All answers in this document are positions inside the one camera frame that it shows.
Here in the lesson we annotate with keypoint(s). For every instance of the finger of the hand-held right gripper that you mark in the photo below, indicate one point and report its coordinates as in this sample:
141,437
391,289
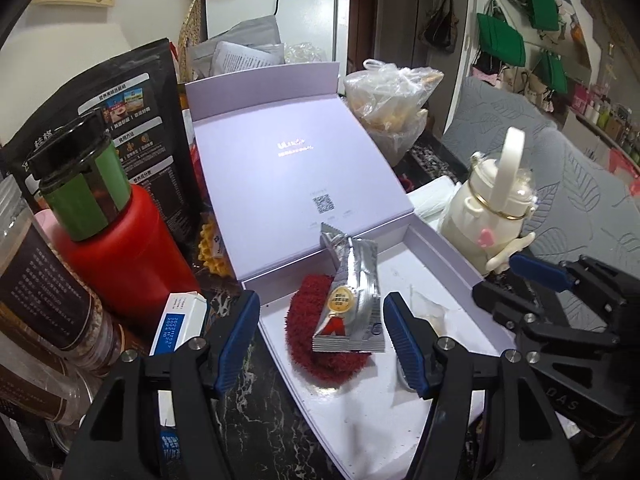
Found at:
505,308
537,269

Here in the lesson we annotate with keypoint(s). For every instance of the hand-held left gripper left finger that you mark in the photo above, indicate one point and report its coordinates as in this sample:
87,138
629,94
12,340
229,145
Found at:
235,340

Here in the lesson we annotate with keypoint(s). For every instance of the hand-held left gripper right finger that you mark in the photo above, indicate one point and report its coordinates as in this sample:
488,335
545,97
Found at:
405,340

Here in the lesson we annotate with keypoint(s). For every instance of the dark red knitted scrunchie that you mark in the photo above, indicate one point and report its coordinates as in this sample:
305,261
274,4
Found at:
300,320

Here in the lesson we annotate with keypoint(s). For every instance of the silver foil snack packet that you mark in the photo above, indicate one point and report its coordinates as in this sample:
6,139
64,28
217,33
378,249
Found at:
355,280

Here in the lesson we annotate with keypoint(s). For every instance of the lavender cardboard gift box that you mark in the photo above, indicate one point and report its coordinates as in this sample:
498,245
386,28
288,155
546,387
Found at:
250,185

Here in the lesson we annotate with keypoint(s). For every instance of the white and blue carton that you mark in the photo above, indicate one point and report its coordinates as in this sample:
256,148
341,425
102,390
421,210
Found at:
175,325

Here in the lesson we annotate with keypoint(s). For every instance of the chair with leaf pattern cover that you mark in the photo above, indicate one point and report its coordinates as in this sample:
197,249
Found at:
590,210
500,110

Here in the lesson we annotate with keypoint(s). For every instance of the cream cartoon water bottle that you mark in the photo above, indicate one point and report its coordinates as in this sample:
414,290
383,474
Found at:
470,220

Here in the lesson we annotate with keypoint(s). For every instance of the yellow textured packet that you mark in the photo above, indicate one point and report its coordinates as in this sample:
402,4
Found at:
212,250

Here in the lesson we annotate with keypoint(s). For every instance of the pale folded bag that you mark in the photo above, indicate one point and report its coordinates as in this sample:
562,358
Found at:
432,197

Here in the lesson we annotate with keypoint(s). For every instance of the red canister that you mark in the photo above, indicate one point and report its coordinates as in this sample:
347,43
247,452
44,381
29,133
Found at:
125,270

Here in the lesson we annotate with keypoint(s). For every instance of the row of bottles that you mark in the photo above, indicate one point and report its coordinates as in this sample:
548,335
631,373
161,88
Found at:
610,120

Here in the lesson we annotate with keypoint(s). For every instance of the green tote bag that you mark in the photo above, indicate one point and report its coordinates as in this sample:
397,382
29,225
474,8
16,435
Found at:
550,72
540,5
500,40

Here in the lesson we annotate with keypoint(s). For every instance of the brown grain plastic jar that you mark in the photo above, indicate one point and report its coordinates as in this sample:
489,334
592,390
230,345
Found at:
45,285

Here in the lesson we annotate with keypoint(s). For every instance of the green label jar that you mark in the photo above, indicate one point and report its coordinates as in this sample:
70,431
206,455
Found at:
80,190

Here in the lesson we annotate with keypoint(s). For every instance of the clear plastic bag of food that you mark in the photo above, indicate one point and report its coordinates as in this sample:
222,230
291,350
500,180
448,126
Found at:
390,105

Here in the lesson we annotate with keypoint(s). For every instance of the black hanging bag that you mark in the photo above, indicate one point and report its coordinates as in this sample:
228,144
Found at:
440,22

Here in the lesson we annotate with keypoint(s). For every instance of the black foil pouch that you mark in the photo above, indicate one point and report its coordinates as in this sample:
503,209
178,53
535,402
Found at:
60,105

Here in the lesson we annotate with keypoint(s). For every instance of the grey mailer bag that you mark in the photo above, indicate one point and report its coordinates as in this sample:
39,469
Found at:
235,45

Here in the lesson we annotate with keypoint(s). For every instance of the brown entrance door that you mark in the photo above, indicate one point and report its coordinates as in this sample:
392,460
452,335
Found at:
362,20

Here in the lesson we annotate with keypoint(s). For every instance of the woven round fan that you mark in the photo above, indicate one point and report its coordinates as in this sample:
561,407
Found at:
191,35

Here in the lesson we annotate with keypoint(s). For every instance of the white fridge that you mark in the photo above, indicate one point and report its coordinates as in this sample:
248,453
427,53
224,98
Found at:
310,25

